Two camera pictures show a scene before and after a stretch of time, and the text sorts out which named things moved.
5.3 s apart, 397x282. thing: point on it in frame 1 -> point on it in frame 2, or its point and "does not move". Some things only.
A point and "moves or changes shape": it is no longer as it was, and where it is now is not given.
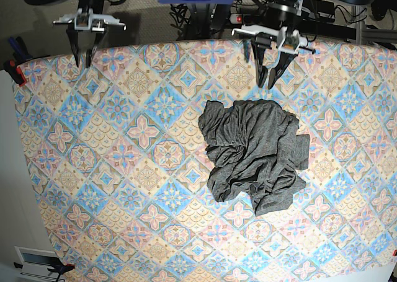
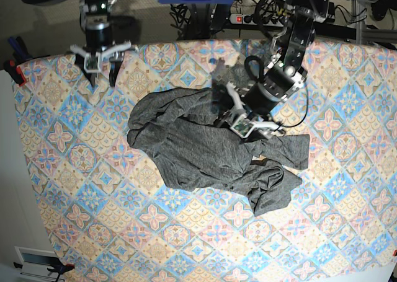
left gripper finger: x=90 y=50 -> x=115 y=62
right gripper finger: x=259 y=46 -> x=255 y=134
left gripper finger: x=73 y=38 -> x=79 y=61
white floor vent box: x=36 y=263 does not move
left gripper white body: x=83 y=18 -> x=100 y=54
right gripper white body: x=289 y=40 -> x=243 y=126
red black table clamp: x=10 y=66 does not move
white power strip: x=245 y=19 does not move
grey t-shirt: x=254 y=147 moves or changes shape
